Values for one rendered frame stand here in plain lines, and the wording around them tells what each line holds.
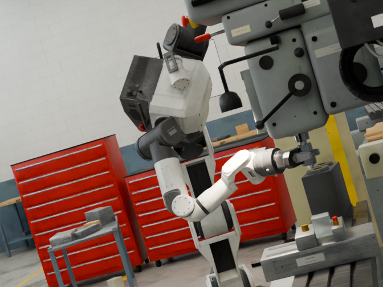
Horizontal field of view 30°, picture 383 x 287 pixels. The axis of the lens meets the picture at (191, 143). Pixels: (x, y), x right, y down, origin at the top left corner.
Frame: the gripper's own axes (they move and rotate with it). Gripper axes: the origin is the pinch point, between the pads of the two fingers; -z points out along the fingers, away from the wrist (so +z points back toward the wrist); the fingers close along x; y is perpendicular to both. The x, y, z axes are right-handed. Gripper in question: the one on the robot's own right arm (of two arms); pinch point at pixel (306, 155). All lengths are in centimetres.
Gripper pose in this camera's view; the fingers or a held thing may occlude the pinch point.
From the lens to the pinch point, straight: 233.1
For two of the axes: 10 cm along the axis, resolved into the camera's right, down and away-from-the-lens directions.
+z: -7.5, 1.8, 6.3
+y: 2.8, 9.6, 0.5
